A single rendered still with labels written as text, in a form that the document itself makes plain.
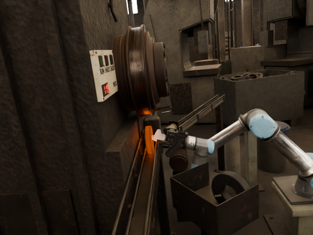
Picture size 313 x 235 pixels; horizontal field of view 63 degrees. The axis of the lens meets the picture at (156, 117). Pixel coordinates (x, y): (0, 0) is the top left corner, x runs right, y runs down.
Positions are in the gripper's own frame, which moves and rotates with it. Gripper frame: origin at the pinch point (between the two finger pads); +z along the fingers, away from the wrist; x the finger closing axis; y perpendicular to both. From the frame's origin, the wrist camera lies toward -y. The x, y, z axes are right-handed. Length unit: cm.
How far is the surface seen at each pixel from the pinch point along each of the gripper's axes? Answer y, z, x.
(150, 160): -8.6, -2.5, 10.2
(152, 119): 4.8, 1.9, -20.5
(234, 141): -10, -64, -58
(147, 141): 0.4, 1.0, 7.6
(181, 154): -16.0, -22.5, -24.7
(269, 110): -1, -146, -205
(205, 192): -5.6, -28.4, 36.5
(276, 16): 135, -158, -326
